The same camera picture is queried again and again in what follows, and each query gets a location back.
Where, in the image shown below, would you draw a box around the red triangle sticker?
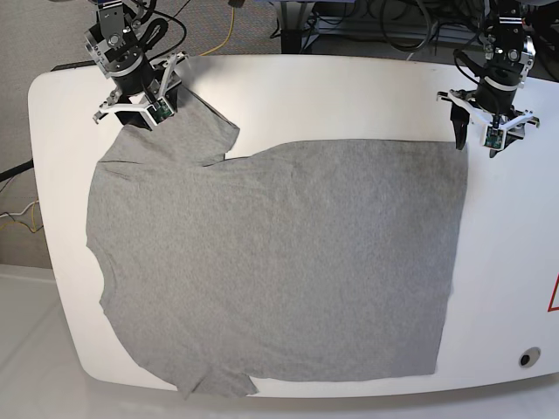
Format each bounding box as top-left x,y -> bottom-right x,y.
548,277 -> 559,313

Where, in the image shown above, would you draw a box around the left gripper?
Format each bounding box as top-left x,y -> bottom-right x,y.
437,77 -> 540,158

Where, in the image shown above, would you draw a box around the black bar behind table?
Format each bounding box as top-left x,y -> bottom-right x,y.
51,60 -> 96,72

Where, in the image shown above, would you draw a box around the black table mount hole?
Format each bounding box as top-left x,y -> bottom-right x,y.
519,347 -> 541,368

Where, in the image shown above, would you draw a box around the black table leg post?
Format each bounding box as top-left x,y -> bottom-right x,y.
280,29 -> 303,54

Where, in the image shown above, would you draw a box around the white cable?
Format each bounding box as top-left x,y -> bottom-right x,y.
405,21 -> 439,61

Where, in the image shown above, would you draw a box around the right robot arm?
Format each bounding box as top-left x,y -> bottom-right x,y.
85,1 -> 187,130

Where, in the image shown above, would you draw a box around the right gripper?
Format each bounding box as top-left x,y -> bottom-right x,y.
93,52 -> 188,130

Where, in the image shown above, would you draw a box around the aluminium frame rail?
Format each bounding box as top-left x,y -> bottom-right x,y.
305,19 -> 485,65

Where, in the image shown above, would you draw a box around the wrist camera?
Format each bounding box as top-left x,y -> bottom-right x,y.
147,97 -> 176,127
481,124 -> 507,151

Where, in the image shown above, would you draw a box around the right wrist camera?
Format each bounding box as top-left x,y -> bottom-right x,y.
147,97 -> 176,127

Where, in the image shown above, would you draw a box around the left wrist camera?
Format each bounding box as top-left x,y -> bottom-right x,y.
481,124 -> 507,151

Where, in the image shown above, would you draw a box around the white and yellow floor cables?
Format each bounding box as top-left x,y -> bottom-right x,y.
0,200 -> 43,235

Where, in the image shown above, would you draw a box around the yellow cable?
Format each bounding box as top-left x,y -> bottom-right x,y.
199,7 -> 237,58

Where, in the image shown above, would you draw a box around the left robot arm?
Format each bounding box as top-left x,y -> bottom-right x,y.
438,1 -> 540,157

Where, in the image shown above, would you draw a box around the grey T-shirt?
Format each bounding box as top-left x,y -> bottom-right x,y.
86,89 -> 468,396

